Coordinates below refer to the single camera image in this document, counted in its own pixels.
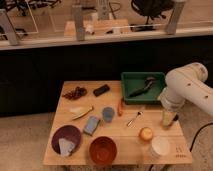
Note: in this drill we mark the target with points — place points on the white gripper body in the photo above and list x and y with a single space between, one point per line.
168 117

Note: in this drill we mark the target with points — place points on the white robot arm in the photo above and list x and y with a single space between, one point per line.
185 83

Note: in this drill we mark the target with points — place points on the white bowl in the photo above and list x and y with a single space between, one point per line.
160 147

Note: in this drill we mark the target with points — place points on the red bowl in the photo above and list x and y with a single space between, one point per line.
103 151

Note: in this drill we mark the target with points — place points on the red yellow apple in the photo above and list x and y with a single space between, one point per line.
146 134

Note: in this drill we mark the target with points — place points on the metal spoon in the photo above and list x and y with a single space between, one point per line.
133 119

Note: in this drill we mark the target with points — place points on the black tool in bin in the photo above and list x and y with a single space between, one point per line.
148 84

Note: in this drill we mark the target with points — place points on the green plastic bin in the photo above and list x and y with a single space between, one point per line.
132 81

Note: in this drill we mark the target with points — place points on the orange carrot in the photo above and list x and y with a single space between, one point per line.
120 107

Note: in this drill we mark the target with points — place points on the blue cup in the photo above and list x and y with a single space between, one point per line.
108 114

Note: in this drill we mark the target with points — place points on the black rectangular block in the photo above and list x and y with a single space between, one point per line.
101 90

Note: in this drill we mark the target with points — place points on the blue sponge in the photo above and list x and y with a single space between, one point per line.
91 125

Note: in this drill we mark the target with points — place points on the wooden table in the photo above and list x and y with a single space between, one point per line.
130 149

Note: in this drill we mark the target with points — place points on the yellow banana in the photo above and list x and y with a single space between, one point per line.
82 113

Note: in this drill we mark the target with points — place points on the dark purple plate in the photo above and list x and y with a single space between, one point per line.
70 133

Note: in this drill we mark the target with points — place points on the grey folded cloth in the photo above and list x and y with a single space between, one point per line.
66 147

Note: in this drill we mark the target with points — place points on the black office chair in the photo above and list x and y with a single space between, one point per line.
152 8

